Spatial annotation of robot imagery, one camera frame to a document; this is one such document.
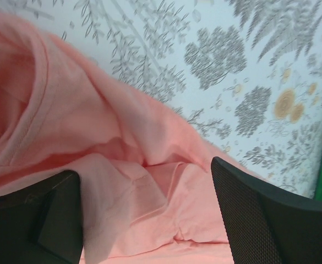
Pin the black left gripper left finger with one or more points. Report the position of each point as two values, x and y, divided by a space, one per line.
42 223

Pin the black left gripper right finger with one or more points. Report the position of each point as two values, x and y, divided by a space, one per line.
264 223

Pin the salmon pink t-shirt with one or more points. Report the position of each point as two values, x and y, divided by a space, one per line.
146 185

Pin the floral patterned table mat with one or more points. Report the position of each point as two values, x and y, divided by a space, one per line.
246 74

